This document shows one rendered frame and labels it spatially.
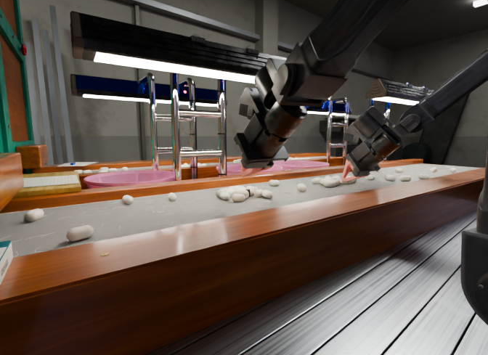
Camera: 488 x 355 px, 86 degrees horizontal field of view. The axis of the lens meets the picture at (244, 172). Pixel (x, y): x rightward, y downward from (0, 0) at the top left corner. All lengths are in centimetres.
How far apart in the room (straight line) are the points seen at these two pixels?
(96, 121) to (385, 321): 303
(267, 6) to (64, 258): 429
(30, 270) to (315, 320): 31
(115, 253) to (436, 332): 37
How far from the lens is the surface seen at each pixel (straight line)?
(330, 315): 39
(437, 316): 44
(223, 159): 84
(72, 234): 45
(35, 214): 60
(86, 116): 316
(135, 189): 70
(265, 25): 432
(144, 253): 31
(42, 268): 33
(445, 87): 79
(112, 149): 318
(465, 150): 749
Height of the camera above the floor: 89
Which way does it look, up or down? 8 degrees down
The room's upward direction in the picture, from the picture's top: straight up
